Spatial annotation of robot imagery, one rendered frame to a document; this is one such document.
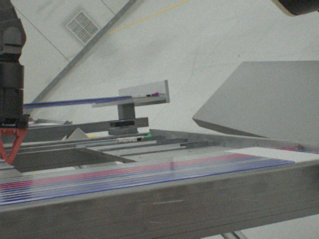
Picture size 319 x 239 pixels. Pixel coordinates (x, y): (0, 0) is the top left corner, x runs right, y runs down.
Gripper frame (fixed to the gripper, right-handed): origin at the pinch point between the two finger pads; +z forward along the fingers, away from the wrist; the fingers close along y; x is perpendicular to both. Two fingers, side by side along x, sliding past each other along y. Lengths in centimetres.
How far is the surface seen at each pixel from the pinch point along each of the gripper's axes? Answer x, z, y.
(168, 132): 34.8, -6.3, 3.2
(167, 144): 30.1, -3.8, 12.5
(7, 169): -3.1, 0.0, 23.1
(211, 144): 34.3, -4.2, 23.2
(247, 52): 174, -59, -172
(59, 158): 12.5, 0.2, -8.1
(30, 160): 5.9, 0.7, -8.1
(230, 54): 174, -60, -194
